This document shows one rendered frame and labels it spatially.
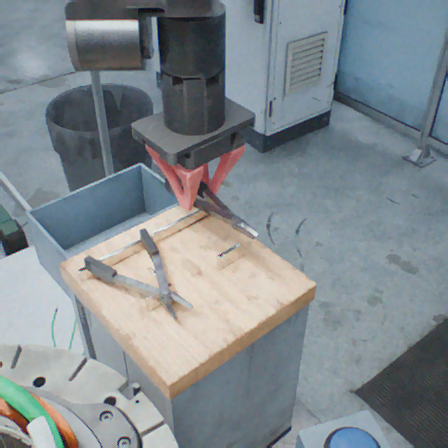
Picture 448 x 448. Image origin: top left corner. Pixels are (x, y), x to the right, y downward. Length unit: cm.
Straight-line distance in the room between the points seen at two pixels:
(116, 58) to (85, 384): 26
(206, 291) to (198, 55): 23
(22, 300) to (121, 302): 46
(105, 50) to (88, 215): 32
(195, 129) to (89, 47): 11
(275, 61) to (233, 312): 211
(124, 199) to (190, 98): 31
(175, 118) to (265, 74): 210
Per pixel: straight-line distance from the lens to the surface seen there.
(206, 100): 48
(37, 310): 97
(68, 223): 73
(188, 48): 46
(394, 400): 181
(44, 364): 49
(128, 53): 46
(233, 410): 63
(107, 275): 55
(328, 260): 219
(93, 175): 199
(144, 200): 78
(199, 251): 60
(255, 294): 56
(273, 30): 251
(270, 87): 261
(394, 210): 251
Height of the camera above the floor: 147
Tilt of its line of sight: 39 degrees down
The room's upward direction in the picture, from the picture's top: straight up
